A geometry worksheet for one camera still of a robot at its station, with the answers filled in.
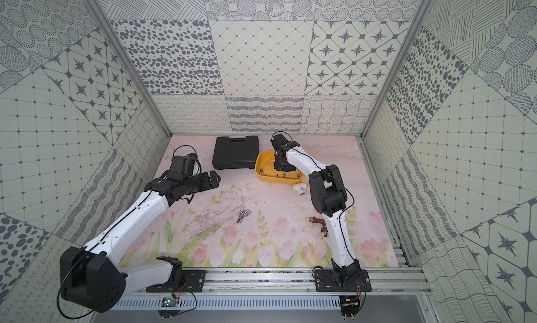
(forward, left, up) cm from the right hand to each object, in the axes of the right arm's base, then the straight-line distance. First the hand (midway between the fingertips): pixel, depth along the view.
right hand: (286, 168), depth 102 cm
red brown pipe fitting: (-29, -15, -2) cm, 33 cm away
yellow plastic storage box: (0, +11, -3) cm, 11 cm away
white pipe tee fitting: (-11, -7, -1) cm, 12 cm away
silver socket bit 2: (0, +13, -3) cm, 13 cm away
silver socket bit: (-22, +20, -4) cm, 30 cm away
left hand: (-14, +32, +14) cm, 37 cm away
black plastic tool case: (+7, +27, +3) cm, 28 cm away
